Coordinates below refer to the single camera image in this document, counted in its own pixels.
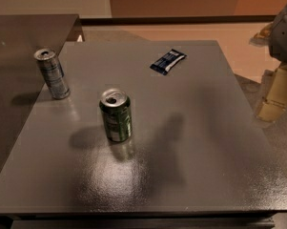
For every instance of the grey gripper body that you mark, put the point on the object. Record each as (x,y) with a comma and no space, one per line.
(284,35)

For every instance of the green soda can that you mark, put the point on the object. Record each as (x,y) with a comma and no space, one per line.
(115,107)

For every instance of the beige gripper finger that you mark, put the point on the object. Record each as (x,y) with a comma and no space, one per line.
(273,94)
(264,32)

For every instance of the blue rxbar blueberry wrapper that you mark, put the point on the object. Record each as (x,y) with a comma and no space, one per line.
(164,64)

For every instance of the slim silver blue can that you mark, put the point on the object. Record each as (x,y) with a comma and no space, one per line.
(50,67)

